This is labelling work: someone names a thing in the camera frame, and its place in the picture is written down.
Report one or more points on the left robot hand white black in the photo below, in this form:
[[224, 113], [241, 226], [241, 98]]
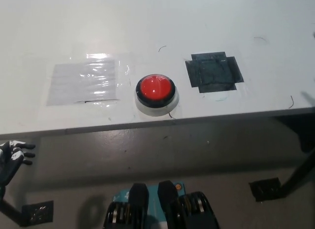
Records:
[[9, 160]]

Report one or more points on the red dome push button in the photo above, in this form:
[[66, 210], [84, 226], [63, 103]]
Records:
[[153, 87]]

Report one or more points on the clear plastic sheet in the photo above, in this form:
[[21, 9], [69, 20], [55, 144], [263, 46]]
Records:
[[83, 81]]

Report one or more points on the black tape patch on table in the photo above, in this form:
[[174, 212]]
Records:
[[214, 72]]

